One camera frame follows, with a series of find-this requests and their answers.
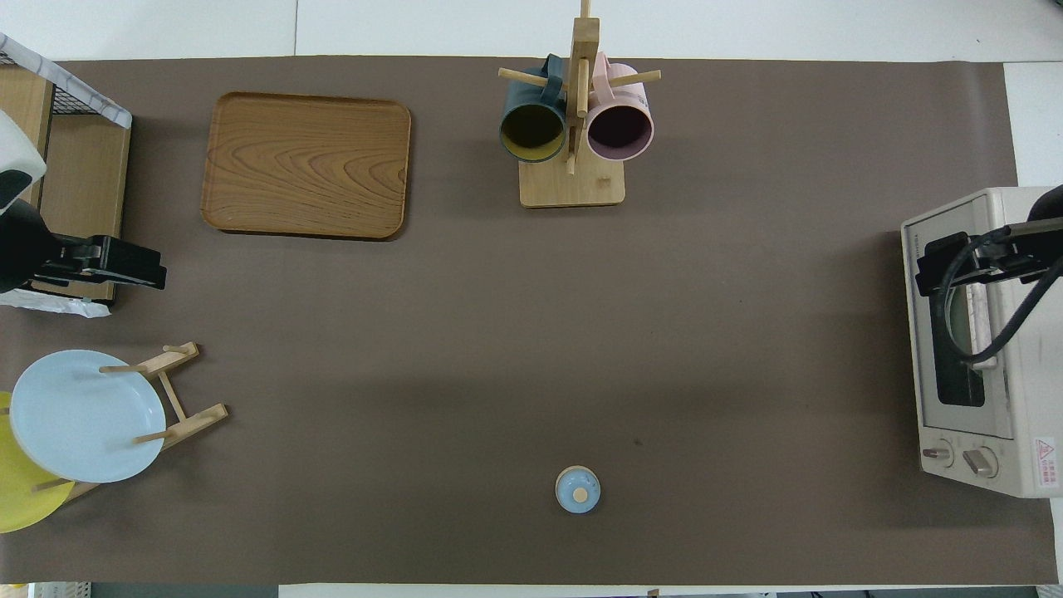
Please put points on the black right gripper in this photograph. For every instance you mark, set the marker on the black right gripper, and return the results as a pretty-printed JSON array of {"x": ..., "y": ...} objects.
[{"x": 1005, "y": 249}]

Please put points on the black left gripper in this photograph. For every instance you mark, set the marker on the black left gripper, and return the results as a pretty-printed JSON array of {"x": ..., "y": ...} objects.
[{"x": 75, "y": 262}]

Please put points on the cream toaster oven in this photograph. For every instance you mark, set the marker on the cream toaster oven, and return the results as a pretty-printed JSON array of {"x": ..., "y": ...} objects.
[{"x": 1021, "y": 399}]

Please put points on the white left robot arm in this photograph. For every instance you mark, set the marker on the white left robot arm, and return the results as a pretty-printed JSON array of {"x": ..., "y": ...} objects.
[{"x": 17, "y": 158}]

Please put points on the silver oven knob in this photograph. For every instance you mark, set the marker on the silver oven knob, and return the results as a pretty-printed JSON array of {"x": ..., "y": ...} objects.
[
  {"x": 938, "y": 453},
  {"x": 982, "y": 463}
]

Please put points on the light blue plate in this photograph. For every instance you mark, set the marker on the light blue plate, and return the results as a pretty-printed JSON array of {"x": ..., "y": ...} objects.
[{"x": 83, "y": 415}]

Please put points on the wooden plate rack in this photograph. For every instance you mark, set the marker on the wooden plate rack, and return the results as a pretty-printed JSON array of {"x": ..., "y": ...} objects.
[{"x": 195, "y": 422}]

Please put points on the white checked cloth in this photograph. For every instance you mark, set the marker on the white checked cloth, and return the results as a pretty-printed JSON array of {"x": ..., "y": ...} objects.
[{"x": 83, "y": 95}]

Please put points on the wooden serving tray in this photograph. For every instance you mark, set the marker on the wooden serving tray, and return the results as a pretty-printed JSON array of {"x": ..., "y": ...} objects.
[{"x": 307, "y": 166}]

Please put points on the yellow plate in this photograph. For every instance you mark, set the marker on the yellow plate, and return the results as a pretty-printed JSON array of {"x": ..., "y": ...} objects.
[{"x": 21, "y": 498}]

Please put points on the pink mug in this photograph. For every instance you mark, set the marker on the pink mug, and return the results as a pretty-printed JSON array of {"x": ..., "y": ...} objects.
[{"x": 619, "y": 133}]

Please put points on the brown table mat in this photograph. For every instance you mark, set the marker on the brown table mat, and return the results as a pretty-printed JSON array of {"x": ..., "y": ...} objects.
[{"x": 498, "y": 332}]

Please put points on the wooden mug tree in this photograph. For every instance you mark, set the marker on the wooden mug tree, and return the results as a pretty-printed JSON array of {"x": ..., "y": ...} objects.
[{"x": 573, "y": 187}]

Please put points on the dark blue mug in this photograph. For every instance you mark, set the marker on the dark blue mug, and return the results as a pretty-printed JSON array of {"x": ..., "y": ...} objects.
[{"x": 531, "y": 133}]

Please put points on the small blue service bell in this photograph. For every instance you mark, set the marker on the small blue service bell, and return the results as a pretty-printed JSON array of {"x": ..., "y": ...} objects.
[{"x": 577, "y": 494}]

